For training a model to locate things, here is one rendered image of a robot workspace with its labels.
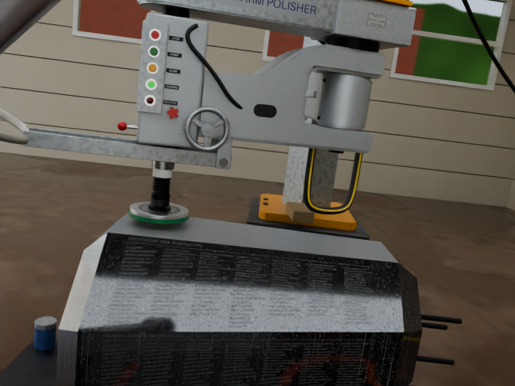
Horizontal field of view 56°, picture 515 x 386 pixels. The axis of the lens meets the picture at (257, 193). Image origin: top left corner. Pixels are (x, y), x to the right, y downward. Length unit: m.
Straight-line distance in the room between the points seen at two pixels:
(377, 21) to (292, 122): 0.46
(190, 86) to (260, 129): 0.28
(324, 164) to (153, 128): 1.12
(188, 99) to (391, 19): 0.77
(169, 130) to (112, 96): 6.32
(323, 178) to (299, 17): 1.03
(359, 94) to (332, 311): 0.78
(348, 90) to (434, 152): 6.81
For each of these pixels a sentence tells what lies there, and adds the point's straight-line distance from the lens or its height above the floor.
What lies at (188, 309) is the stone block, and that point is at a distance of 1.57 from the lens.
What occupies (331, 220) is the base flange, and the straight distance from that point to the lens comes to 2.43.
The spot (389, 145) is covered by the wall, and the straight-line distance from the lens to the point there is 8.30.
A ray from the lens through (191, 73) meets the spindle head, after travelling 1.67.
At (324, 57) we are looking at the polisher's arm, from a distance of 1.80.
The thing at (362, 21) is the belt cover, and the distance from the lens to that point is 1.84.
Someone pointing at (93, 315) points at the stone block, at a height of 0.63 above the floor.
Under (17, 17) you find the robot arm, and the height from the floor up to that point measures 1.41.
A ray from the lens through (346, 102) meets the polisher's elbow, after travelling 1.84.
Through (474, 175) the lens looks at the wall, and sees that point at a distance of 8.98.
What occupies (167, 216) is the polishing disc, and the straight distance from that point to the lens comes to 1.73.
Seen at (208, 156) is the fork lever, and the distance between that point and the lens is 1.74.
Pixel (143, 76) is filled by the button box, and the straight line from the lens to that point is 1.64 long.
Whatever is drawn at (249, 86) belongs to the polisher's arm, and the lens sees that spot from 1.71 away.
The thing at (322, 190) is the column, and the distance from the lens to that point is 2.55.
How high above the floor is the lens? 1.33
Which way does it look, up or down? 11 degrees down
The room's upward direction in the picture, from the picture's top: 7 degrees clockwise
